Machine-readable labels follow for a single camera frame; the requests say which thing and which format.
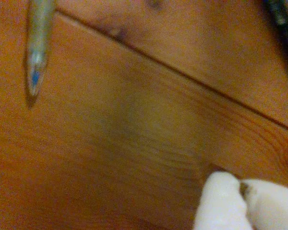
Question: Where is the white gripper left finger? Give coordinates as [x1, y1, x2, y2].
[193, 171, 254, 230]

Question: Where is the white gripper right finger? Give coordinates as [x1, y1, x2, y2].
[241, 179, 288, 230]

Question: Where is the black pen red end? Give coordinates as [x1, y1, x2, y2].
[263, 0, 288, 90]

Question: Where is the teal transparent pen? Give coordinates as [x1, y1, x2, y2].
[25, 0, 56, 98]

